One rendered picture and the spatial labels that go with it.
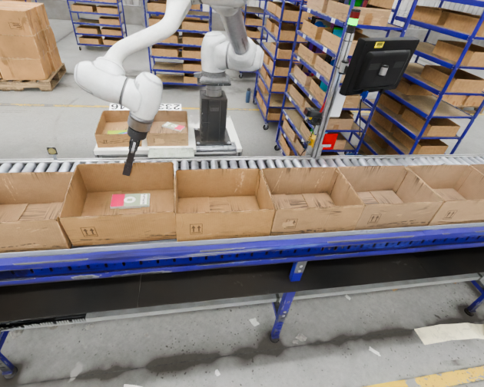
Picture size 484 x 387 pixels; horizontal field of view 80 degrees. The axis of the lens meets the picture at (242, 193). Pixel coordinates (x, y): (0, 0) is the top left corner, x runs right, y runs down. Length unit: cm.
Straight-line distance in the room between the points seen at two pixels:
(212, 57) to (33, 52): 386
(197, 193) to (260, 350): 105
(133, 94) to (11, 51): 451
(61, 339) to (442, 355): 231
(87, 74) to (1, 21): 437
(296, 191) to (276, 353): 100
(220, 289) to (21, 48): 478
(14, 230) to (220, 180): 80
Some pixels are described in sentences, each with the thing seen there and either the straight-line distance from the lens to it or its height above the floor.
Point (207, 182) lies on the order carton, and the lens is 136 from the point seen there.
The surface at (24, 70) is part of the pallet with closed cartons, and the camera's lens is 560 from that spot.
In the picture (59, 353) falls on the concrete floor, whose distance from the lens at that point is 211.
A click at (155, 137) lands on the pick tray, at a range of 208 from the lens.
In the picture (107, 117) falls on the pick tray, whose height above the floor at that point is 79.
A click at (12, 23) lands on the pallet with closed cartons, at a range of 545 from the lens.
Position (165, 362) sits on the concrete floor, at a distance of 193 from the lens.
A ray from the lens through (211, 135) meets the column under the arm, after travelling 212.
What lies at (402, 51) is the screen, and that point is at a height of 149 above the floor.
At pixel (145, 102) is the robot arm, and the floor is 138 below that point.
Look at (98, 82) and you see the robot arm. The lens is 114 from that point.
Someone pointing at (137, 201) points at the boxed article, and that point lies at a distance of 135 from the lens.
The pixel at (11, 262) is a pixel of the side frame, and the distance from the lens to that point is 131.
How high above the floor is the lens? 179
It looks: 39 degrees down
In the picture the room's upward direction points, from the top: 7 degrees clockwise
